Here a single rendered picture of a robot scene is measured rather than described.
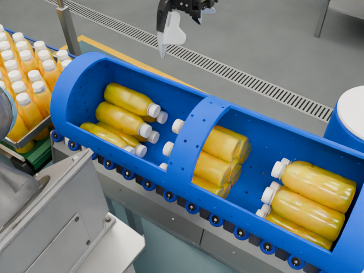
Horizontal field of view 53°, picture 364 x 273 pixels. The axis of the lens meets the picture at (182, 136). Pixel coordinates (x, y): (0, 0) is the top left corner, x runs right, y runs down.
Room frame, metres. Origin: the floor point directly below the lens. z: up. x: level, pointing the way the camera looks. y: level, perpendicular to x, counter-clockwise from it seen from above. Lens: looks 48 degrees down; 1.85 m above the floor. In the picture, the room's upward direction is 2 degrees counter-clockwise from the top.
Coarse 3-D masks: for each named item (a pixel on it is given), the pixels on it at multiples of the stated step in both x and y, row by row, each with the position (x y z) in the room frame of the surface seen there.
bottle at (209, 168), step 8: (168, 152) 0.61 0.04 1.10; (200, 152) 0.59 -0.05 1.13; (200, 160) 0.56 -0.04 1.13; (208, 160) 0.56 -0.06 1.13; (216, 160) 0.56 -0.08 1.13; (224, 160) 0.57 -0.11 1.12; (200, 168) 0.55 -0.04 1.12; (208, 168) 0.54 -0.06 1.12; (216, 168) 0.54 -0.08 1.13; (224, 168) 0.53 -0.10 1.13; (200, 176) 0.54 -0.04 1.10; (208, 176) 0.53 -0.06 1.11; (216, 176) 0.52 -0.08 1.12; (224, 176) 0.54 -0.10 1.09; (216, 184) 0.51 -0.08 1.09
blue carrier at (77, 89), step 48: (96, 96) 0.89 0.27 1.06; (192, 96) 0.80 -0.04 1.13; (96, 144) 0.65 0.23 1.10; (144, 144) 0.78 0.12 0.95; (192, 144) 0.55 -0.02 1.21; (288, 144) 0.64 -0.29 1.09; (336, 144) 0.53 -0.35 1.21; (192, 192) 0.49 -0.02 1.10; (240, 192) 0.57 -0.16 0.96; (288, 240) 0.35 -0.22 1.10; (336, 240) 0.41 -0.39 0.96
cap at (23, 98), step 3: (21, 93) 0.91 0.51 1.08; (24, 93) 0.90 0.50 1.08; (18, 96) 0.89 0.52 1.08; (21, 96) 0.89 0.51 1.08; (24, 96) 0.89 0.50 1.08; (27, 96) 0.89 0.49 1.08; (18, 99) 0.88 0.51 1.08; (21, 99) 0.88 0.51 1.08; (24, 99) 0.88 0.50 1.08; (27, 99) 0.88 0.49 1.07; (18, 102) 0.87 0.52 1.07; (21, 102) 0.87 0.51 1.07; (24, 102) 0.87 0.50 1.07; (27, 102) 0.88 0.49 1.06
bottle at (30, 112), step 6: (30, 102) 0.89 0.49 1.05; (18, 108) 0.87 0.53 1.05; (24, 108) 0.87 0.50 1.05; (30, 108) 0.87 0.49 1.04; (36, 108) 0.89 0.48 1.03; (24, 114) 0.86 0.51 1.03; (30, 114) 0.86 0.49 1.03; (36, 114) 0.87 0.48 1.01; (24, 120) 0.86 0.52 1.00; (30, 120) 0.86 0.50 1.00; (36, 120) 0.87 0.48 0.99; (30, 126) 0.86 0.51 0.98; (42, 132) 0.87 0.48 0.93; (48, 132) 0.89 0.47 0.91; (36, 138) 0.86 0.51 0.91; (42, 138) 0.86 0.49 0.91
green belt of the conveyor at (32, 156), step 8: (48, 128) 0.92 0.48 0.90; (48, 136) 0.88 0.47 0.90; (8, 144) 0.85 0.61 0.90; (40, 144) 0.84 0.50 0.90; (48, 144) 0.85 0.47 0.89; (16, 152) 0.81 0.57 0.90; (32, 152) 0.81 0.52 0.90; (40, 152) 0.81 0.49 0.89; (48, 152) 0.82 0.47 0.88; (32, 160) 0.78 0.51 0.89; (40, 160) 0.79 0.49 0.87; (32, 168) 0.78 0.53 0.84
